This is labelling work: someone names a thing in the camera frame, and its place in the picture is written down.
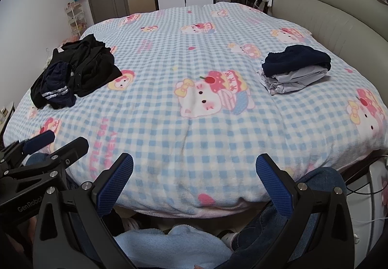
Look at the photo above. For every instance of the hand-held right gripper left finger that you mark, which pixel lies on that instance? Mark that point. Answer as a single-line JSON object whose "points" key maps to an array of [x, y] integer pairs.
{"points": [[116, 184]]}

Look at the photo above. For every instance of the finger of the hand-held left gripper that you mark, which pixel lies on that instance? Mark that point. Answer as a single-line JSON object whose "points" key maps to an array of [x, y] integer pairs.
{"points": [[39, 139], [71, 147]]}

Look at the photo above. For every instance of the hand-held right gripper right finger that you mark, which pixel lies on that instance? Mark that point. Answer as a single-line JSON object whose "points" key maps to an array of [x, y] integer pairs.
{"points": [[272, 187]]}

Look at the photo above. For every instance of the navy blue striped pants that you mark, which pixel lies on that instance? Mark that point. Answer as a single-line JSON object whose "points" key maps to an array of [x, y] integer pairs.
{"points": [[57, 96]]}

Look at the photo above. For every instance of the pile of black clothes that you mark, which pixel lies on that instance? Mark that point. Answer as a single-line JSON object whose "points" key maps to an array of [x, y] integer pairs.
{"points": [[91, 69]]}

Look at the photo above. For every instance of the person's right leg in jeans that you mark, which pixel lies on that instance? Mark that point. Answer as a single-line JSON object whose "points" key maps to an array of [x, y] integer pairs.
{"points": [[321, 178]]}

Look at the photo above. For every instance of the white shoe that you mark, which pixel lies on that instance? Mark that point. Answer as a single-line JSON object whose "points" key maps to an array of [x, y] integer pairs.
{"points": [[228, 238]]}

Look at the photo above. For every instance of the folded grey garment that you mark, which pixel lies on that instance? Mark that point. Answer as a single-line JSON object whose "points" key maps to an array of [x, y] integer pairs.
{"points": [[291, 82]]}

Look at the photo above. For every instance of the white trolley shelf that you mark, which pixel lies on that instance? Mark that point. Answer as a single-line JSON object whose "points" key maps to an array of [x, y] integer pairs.
{"points": [[75, 20]]}

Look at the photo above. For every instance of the folded navy garment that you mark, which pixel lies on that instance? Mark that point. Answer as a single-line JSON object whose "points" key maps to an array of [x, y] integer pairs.
{"points": [[297, 59]]}

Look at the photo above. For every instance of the blue checked printed blanket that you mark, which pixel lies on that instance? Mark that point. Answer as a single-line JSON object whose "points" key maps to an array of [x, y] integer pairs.
{"points": [[182, 44]]}

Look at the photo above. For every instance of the grey padded bed frame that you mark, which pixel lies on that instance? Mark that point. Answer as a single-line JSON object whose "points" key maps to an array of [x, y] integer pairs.
{"points": [[333, 14]]}

